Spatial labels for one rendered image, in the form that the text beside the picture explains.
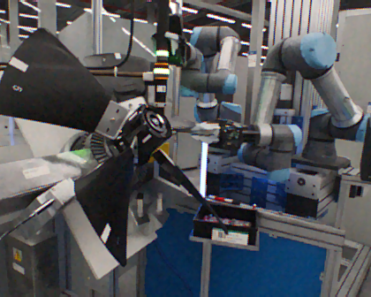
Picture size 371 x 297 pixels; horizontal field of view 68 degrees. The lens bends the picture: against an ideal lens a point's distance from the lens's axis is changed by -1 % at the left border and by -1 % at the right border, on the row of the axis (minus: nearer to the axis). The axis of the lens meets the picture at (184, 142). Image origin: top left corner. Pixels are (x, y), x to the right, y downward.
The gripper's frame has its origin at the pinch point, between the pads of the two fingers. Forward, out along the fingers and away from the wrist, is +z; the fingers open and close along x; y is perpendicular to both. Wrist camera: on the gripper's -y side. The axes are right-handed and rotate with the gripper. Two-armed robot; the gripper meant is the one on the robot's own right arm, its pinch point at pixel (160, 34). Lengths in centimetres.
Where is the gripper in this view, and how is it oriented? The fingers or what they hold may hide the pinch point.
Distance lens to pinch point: 87.1
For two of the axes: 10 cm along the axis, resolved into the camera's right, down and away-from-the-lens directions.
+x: -9.4, -0.9, 3.2
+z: -3.3, 1.3, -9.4
